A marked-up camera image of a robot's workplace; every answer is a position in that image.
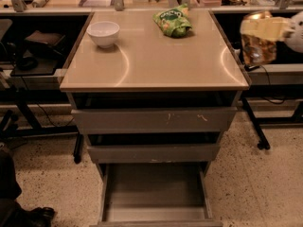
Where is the grey drawer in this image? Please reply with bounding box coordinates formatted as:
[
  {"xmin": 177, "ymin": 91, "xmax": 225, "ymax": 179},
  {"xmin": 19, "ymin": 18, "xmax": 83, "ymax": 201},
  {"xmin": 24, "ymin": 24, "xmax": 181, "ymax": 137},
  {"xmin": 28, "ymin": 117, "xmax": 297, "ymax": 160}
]
[
  {"xmin": 72, "ymin": 107, "xmax": 237, "ymax": 134},
  {"xmin": 87, "ymin": 144, "xmax": 220, "ymax": 164},
  {"xmin": 91, "ymin": 163, "xmax": 223, "ymax": 227}
]

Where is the black table leg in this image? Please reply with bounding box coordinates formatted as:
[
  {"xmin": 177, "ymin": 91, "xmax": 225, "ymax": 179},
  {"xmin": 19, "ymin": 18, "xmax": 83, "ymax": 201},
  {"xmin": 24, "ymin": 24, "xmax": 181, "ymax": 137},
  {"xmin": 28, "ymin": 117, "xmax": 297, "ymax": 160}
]
[
  {"xmin": 241, "ymin": 98, "xmax": 271, "ymax": 149},
  {"xmin": 73, "ymin": 134, "xmax": 83, "ymax": 164}
]

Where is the white bowl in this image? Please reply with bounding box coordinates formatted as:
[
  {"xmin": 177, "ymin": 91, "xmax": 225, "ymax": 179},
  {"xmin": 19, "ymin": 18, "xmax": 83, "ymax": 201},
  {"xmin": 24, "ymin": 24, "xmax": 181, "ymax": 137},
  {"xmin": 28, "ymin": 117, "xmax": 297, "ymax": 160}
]
[{"xmin": 86, "ymin": 21, "xmax": 120, "ymax": 48}]

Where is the black left table leg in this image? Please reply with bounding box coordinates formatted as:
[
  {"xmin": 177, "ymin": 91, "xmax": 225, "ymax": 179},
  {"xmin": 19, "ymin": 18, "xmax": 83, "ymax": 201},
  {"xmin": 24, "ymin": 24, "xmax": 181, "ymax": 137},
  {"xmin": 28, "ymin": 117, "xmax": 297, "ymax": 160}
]
[{"xmin": 73, "ymin": 134, "xmax": 83, "ymax": 164}]

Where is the black shoe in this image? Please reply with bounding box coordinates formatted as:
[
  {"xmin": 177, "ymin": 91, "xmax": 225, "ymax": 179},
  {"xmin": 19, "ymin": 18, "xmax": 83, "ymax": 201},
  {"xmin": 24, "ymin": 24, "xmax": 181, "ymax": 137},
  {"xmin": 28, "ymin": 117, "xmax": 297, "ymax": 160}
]
[{"xmin": 27, "ymin": 207, "xmax": 55, "ymax": 227}]

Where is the grey top drawer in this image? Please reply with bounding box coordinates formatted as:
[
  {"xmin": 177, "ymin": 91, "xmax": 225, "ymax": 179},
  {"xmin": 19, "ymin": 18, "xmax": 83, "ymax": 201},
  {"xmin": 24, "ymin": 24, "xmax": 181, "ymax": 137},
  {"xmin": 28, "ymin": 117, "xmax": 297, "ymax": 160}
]
[{"xmin": 72, "ymin": 107, "xmax": 237, "ymax": 134}]

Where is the beige counter top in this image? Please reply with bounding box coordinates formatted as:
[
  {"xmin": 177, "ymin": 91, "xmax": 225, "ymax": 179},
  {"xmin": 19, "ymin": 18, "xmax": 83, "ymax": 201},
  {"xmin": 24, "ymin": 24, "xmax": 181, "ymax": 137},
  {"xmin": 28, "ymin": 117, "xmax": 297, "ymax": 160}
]
[{"xmin": 61, "ymin": 9, "xmax": 249, "ymax": 92}]

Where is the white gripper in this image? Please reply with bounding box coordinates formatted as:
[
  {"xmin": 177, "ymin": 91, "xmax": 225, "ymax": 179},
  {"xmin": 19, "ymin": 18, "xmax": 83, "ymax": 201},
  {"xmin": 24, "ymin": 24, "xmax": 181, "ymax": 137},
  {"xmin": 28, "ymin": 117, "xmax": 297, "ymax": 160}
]
[{"xmin": 240, "ymin": 11, "xmax": 303, "ymax": 53}]

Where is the grey bottom drawer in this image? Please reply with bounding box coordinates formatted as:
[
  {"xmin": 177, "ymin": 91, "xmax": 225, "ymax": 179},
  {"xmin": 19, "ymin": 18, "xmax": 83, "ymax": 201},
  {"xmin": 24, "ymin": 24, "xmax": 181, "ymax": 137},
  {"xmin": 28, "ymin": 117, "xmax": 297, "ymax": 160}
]
[{"xmin": 91, "ymin": 163, "xmax": 223, "ymax": 227}]

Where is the green chip bag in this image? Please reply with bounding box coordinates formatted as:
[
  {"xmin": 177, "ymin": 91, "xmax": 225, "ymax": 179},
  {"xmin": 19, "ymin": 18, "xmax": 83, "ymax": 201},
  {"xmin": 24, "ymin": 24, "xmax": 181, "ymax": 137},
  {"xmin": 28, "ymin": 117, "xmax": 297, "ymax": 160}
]
[{"xmin": 152, "ymin": 4, "xmax": 192, "ymax": 38}]

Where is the black power adapter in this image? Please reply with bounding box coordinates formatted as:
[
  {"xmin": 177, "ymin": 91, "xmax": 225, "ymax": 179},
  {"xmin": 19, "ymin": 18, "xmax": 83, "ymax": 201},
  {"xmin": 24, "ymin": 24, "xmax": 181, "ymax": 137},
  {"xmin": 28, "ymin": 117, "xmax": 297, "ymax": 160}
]
[{"xmin": 244, "ymin": 64, "xmax": 260, "ymax": 72}]

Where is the grey middle drawer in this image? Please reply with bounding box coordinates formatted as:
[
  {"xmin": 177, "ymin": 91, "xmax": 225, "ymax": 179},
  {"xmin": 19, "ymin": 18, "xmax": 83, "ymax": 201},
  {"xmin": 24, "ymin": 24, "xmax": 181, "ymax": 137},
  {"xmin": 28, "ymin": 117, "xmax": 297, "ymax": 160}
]
[{"xmin": 87, "ymin": 144, "xmax": 220, "ymax": 164}]

